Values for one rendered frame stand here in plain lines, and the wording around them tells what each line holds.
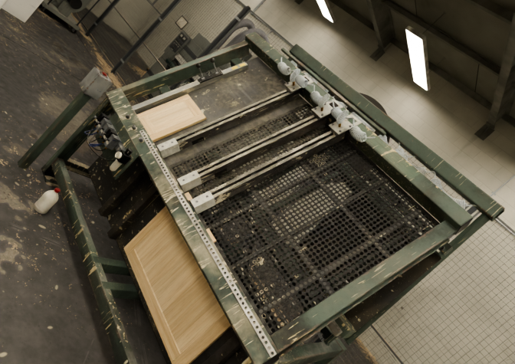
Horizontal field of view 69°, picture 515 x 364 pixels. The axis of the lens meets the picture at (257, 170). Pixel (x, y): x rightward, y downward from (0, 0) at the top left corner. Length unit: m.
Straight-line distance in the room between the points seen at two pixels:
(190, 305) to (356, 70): 6.58
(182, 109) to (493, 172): 5.49
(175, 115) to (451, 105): 5.66
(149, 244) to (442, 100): 6.09
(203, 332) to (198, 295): 0.20
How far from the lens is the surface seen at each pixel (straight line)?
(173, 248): 2.43
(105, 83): 2.92
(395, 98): 7.67
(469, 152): 7.20
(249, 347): 1.81
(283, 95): 2.73
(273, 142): 2.41
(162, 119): 2.76
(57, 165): 3.23
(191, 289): 2.30
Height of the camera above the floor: 1.60
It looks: 8 degrees down
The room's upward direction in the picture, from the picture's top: 46 degrees clockwise
